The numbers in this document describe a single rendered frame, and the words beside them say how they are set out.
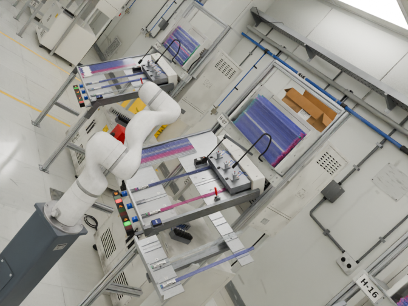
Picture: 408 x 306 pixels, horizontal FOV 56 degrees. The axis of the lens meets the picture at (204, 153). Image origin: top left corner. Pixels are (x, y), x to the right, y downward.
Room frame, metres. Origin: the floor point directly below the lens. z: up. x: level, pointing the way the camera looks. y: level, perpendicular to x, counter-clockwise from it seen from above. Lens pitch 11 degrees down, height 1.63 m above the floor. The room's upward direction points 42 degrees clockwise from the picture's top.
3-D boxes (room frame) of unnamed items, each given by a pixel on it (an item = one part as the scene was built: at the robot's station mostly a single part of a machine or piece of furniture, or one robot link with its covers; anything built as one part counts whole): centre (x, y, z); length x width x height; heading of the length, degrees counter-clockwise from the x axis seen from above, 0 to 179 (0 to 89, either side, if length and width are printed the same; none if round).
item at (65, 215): (1.50, 0.26, 0.79); 0.19 x 0.19 x 0.18
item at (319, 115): (2.75, -0.37, 1.82); 0.68 x 0.30 x 0.20; 43
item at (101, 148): (1.50, 0.29, 1.00); 0.19 x 0.12 x 0.24; 100
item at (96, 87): (3.53, 0.84, 0.66); 1.01 x 0.73 x 1.31; 133
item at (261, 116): (2.47, -0.22, 1.52); 0.51 x 0.13 x 0.27; 43
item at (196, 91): (3.68, 0.70, 0.95); 1.35 x 0.82 x 1.90; 133
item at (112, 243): (2.60, -0.27, 0.31); 0.70 x 0.65 x 0.62; 43
